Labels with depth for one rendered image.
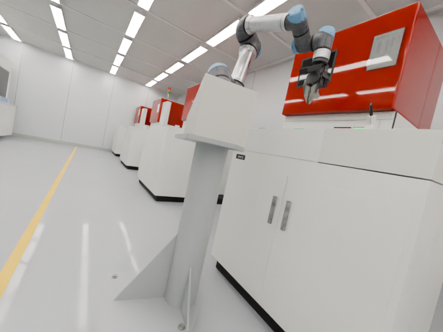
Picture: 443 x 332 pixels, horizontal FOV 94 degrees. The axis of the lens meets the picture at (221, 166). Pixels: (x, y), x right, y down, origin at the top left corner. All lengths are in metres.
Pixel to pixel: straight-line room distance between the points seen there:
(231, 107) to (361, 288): 0.84
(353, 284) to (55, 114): 8.53
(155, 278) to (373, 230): 0.93
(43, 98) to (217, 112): 8.00
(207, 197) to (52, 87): 8.06
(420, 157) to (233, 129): 0.66
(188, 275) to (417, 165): 0.96
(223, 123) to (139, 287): 0.86
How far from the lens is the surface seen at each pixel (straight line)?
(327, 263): 0.95
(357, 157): 0.90
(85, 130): 8.63
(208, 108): 0.95
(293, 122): 1.92
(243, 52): 1.44
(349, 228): 0.90
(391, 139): 0.88
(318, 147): 0.98
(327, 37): 1.24
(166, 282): 1.20
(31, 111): 8.75
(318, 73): 1.15
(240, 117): 1.01
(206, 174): 0.94
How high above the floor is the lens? 0.77
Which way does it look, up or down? 3 degrees down
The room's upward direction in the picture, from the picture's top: 12 degrees clockwise
